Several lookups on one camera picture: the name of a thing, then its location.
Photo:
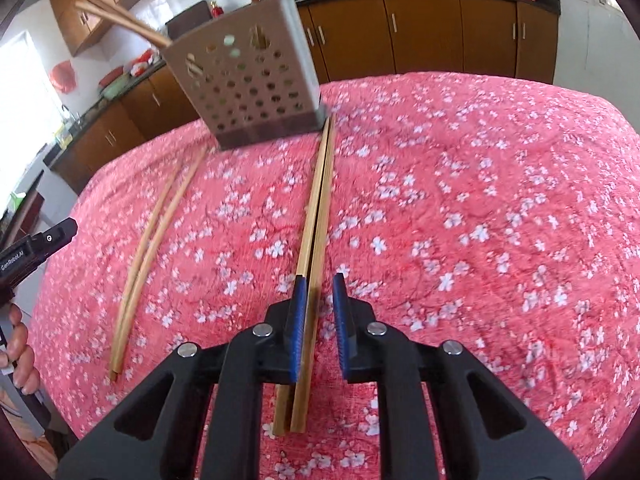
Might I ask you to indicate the small bright window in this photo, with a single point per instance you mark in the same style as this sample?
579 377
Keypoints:
25 110

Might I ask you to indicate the red basin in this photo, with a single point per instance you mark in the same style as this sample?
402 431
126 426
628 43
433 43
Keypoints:
112 75

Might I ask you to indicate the red and white bag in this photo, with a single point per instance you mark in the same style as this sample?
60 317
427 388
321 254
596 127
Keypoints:
145 64

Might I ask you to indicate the wooden base cabinets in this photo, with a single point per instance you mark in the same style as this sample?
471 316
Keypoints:
425 35

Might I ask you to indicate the green plastic item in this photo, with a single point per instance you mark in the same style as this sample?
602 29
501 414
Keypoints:
17 201

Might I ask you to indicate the person's left hand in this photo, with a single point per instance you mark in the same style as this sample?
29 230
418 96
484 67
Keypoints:
22 355

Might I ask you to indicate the green basin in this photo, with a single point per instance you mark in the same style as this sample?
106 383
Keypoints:
116 89

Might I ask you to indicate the black kitchen countertop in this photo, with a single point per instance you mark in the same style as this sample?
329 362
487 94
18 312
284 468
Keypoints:
545 2

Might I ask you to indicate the beige perforated chopstick holder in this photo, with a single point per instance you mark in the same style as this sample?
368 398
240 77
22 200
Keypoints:
240 80

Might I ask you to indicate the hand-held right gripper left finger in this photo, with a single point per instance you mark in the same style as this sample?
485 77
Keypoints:
298 330

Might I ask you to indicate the dark wooden cutting board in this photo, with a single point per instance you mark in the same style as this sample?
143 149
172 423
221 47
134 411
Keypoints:
187 17

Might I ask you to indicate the sink faucet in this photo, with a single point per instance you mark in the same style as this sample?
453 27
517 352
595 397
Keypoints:
70 115

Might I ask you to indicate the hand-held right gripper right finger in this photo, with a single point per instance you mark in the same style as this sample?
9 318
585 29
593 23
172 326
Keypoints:
341 330

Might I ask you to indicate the hanging red plastic bag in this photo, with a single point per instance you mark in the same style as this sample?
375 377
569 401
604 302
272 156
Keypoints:
63 76

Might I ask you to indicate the yellow dish soap bottle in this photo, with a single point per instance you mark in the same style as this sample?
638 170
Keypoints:
63 139

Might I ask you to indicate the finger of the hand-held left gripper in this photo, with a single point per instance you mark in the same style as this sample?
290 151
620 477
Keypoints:
55 235

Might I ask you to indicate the small red bottle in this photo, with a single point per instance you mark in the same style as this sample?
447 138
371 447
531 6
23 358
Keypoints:
216 10

